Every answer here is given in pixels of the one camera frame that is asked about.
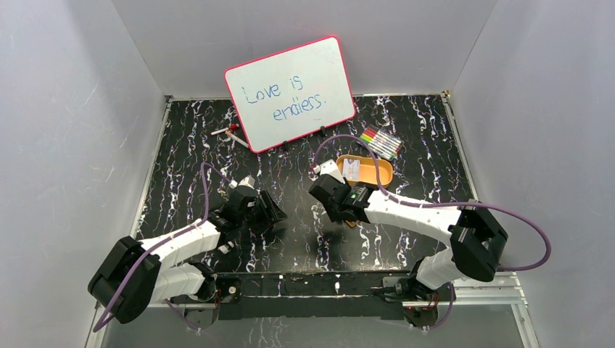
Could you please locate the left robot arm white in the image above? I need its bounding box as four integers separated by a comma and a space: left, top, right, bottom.
87, 184, 288, 323

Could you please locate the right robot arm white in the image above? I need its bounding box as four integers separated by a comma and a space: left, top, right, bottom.
308, 174, 508, 300

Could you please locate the credit card in tray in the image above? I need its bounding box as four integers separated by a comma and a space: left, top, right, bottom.
342, 158, 360, 181

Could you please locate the white marker brown tip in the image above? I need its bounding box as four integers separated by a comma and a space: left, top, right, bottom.
225, 130, 249, 148

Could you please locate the pack of coloured markers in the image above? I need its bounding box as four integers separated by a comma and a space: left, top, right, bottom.
360, 125, 403, 161

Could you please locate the white marker red cap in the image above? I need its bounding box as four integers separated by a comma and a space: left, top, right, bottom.
210, 123, 240, 136

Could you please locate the pink framed whiteboard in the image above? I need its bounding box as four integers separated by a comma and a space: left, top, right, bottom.
224, 36, 356, 154

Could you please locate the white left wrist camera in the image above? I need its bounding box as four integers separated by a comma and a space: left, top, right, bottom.
228, 175, 255, 189

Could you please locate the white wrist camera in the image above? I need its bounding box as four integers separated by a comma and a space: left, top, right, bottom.
228, 175, 255, 189
313, 159, 346, 185

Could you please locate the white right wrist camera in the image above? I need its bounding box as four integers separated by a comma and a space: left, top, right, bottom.
313, 159, 346, 185

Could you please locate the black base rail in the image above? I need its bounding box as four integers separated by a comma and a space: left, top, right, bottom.
168, 271, 458, 323

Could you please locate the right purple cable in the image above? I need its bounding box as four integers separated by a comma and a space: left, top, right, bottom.
313, 134, 553, 273

